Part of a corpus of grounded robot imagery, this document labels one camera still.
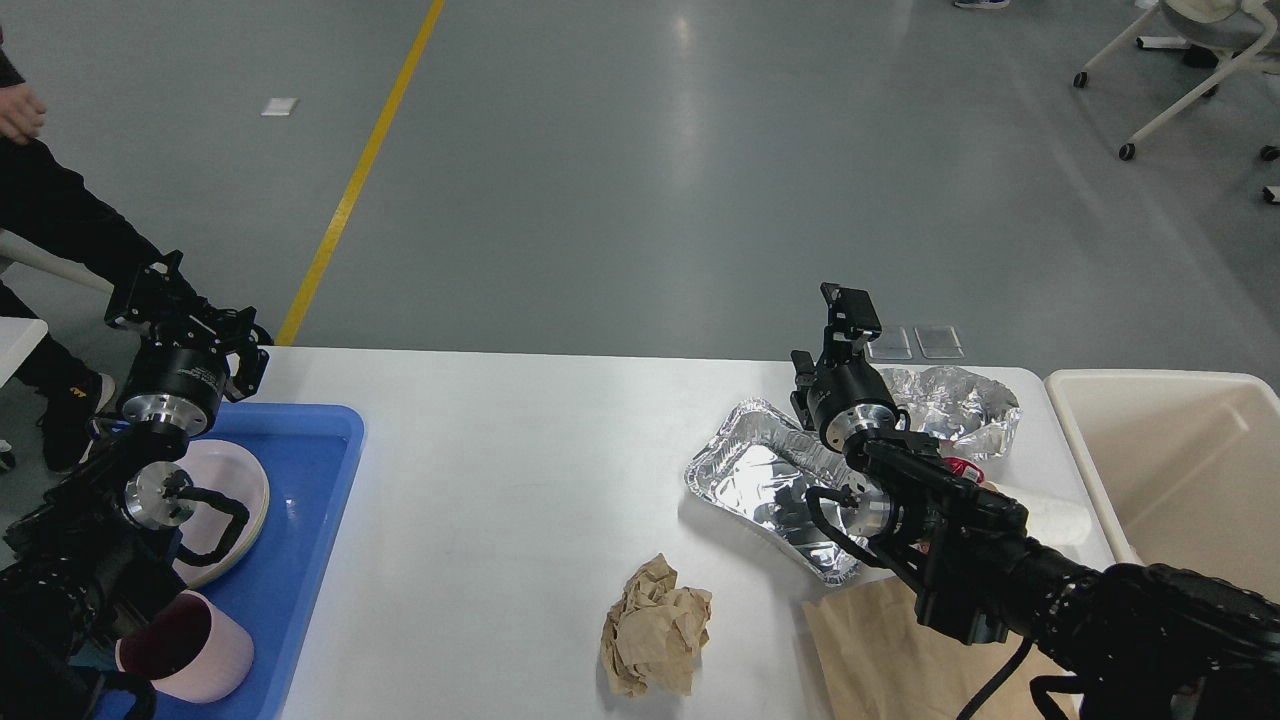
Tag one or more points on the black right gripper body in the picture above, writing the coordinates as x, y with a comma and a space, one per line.
844, 402

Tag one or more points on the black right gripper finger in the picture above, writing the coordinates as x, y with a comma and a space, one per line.
852, 324
805, 372

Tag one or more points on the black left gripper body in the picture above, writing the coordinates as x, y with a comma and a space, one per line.
179, 386

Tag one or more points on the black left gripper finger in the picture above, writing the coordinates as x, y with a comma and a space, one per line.
158, 303
236, 333

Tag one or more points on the pink plate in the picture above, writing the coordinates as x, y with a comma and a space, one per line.
206, 461

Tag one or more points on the pink mug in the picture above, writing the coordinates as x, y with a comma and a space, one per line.
191, 651

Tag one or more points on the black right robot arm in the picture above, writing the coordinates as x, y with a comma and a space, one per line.
1133, 641

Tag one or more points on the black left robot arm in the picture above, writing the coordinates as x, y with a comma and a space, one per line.
94, 562

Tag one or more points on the left floor outlet cover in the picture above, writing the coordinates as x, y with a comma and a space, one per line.
893, 345

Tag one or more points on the floor outlet cover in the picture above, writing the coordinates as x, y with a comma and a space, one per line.
939, 342
893, 345

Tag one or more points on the right floor outlet cover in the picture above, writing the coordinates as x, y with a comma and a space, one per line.
939, 342

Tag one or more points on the yellow plate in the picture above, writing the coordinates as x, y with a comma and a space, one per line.
252, 488

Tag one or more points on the rectangular aluminium foil tray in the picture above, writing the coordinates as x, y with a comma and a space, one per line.
757, 467

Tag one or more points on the crumpled aluminium foil container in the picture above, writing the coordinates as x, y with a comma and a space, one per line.
971, 415

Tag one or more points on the crushed red can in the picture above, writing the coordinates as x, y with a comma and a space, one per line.
965, 469

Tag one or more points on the blue plastic tray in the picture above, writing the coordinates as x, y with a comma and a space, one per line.
310, 454

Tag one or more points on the white side table corner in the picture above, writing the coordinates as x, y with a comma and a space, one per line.
19, 338

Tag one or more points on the flat brown paper bag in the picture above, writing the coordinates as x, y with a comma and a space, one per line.
877, 662

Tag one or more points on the crumpled brown paper ball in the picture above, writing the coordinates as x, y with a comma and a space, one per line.
653, 635

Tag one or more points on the beige plastic bin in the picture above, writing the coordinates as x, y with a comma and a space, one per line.
1182, 467

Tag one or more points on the white rolling chair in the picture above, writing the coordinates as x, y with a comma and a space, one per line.
1223, 38

